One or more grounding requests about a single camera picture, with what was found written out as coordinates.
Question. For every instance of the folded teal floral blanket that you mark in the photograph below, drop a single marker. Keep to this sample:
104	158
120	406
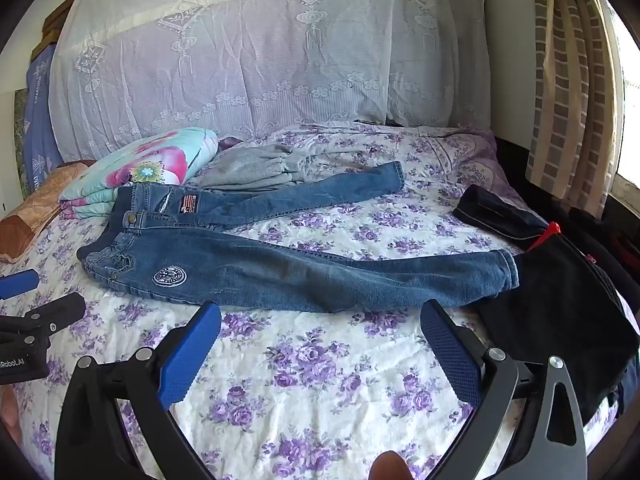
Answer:
150	160

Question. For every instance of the purple floral bed sheet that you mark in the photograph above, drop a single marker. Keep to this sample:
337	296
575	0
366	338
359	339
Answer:
325	385

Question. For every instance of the checkered beige curtain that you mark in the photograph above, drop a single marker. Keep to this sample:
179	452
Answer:
565	85

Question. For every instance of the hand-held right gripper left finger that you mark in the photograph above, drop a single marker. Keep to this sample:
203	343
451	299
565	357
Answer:
190	355

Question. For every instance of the white lace cover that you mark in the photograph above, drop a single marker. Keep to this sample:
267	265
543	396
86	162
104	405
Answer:
250	60

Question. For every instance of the blue denim pants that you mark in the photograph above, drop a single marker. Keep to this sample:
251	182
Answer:
250	270

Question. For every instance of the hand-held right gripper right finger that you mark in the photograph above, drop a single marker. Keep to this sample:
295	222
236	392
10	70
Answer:
450	355

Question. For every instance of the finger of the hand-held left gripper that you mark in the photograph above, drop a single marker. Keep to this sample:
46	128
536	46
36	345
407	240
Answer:
55	312
17	285

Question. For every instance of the black garment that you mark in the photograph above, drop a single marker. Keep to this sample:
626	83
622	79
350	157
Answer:
550	310

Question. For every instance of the green patterned cloth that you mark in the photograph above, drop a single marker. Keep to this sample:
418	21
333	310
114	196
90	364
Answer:
22	140

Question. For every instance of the brown pillow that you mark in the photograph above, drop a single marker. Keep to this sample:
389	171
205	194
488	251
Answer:
30	215

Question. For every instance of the red plastic clip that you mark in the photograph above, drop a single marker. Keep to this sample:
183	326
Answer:
550	232

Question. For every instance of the brown wooden board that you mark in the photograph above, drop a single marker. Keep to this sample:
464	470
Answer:
55	22

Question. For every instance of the folded dark navy pants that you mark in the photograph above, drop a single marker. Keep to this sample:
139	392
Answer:
495	210

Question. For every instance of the blue patterned cloth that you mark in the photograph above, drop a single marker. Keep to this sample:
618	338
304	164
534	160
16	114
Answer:
42	125

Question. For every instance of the grey garment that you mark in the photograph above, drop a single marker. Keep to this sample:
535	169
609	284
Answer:
250	170

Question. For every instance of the person's right hand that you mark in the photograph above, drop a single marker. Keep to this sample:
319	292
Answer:
391	467

